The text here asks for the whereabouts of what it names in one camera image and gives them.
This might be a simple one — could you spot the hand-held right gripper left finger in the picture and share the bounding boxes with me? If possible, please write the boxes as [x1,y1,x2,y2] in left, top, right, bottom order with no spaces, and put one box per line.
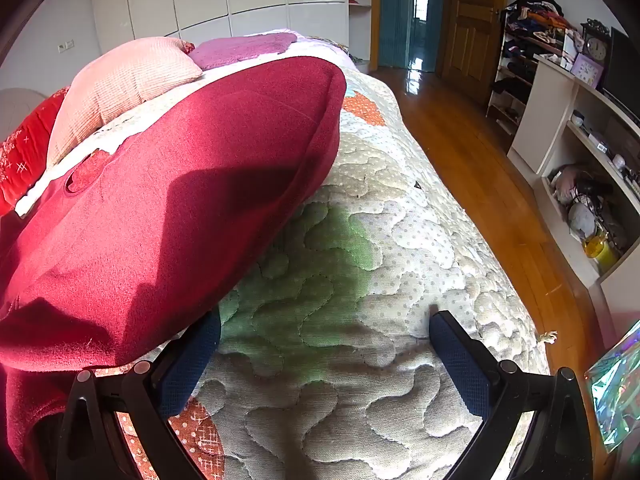
[56,309,223,480]

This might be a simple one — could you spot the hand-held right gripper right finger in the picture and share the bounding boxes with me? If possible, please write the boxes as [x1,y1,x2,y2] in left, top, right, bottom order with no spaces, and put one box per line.
[429,310,602,480]

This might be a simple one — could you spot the dark red knit sweater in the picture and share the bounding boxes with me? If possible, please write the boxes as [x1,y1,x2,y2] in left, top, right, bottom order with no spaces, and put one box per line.
[0,51,348,480]

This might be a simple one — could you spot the open rack with clothes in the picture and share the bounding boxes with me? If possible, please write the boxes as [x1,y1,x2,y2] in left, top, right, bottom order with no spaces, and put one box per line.
[487,0,581,133]

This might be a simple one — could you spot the patchwork heart quilt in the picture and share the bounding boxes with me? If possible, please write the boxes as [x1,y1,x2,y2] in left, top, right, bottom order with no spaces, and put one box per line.
[15,30,558,480]

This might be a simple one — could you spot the iridescent foil bag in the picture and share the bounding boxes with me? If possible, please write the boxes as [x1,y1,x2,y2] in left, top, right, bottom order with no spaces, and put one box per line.
[585,320,640,453]

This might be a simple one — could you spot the yellow bottle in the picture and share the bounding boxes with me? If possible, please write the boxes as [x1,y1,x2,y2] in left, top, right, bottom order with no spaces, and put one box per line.
[582,232,619,271]

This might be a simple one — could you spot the grey round pouch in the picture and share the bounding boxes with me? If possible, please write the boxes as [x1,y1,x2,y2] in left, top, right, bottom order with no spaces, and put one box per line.
[569,202,597,241]

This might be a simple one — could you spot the pink cloth bundle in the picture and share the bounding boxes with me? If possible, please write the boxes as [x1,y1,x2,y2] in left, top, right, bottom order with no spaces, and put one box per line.
[547,162,585,202]

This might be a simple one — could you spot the white shelf unit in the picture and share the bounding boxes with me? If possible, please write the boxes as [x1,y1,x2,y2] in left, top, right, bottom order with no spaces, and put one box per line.
[507,52,640,341]

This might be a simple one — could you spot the red embroidered pillow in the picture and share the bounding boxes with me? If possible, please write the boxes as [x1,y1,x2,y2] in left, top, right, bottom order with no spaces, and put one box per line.
[0,85,71,218]

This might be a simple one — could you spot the pink ribbed pillow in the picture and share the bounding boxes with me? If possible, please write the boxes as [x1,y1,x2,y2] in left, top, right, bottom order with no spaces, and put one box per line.
[47,36,205,168]

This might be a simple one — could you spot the beige round headboard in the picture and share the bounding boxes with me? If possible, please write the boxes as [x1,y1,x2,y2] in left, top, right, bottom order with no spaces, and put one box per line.
[0,87,47,141]

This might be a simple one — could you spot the purple towel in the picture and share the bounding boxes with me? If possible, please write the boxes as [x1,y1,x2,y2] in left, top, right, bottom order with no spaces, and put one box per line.
[189,31,298,72]

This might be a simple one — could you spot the purple alarm clock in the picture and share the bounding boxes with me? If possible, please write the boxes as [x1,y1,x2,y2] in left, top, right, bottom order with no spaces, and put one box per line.
[570,55,606,88]

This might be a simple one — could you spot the black television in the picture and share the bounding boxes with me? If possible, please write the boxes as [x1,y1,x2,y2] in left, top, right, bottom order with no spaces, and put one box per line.
[602,27,640,122]

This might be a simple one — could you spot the ornate dark table clock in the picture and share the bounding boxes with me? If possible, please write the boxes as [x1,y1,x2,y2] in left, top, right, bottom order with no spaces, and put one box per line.
[580,19,613,73]

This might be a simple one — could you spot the wooden panel door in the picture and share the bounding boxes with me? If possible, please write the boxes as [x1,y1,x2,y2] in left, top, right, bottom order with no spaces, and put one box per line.
[440,0,511,106]

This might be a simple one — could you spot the teal curtain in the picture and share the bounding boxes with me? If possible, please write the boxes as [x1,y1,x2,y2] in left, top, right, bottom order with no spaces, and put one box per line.
[377,0,446,73]

